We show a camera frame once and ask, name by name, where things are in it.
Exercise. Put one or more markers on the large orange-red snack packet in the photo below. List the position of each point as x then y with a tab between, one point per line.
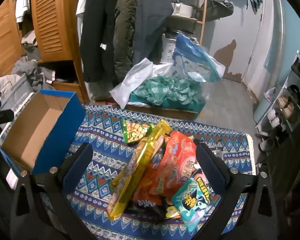
177	160

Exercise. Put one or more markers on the wooden shelf rack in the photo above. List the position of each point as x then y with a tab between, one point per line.
204	17

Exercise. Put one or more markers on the white shoes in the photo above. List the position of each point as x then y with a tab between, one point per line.
275	117

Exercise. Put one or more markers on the grey hanging bag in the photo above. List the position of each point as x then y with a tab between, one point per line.
220	2

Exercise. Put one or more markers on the black and yellow snack packet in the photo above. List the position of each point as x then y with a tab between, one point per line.
145	208

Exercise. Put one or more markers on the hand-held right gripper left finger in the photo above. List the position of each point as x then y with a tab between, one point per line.
76	161

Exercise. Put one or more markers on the pink slipper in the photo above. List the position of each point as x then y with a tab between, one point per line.
271	93

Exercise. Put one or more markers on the shoe rack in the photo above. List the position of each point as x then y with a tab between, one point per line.
298	120

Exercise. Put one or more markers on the white plastic bag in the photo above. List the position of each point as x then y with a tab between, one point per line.
135	80

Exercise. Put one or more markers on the olive hanging coat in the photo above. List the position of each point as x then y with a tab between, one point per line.
125	30

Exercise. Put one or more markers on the teal snack packet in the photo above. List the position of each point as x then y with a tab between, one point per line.
192	202

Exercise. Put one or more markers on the long gold snack packet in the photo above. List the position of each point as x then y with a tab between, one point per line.
137	172

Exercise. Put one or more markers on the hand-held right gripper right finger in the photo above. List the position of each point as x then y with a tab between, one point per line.
210	166

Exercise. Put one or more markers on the black shoes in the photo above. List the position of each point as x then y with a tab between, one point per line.
296	93

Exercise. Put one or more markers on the blue patterned tablecloth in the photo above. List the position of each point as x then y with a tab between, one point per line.
102	155

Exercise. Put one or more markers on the white metal bucket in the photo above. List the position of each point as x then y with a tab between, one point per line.
168	47

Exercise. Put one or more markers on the brown shoes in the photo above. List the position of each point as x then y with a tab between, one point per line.
286	107

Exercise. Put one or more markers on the blue cardboard box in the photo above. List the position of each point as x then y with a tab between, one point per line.
72	130

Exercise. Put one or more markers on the white hanging shirt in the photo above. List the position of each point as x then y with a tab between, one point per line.
22	2

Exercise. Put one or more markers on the grey clothes pile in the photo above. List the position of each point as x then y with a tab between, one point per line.
27	67

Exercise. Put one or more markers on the green snack packet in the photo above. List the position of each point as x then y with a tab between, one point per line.
133	132

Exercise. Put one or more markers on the blue plastic bag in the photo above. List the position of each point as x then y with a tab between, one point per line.
190	50

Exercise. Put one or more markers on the wooden louvered wardrobe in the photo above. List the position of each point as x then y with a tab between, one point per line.
57	30

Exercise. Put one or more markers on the black hanging coat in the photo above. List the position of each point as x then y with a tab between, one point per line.
97	30

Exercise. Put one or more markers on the grey tote bag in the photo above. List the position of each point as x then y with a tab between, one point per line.
17	92

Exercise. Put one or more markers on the grey-blue hanging jacket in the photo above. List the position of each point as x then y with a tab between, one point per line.
150	17

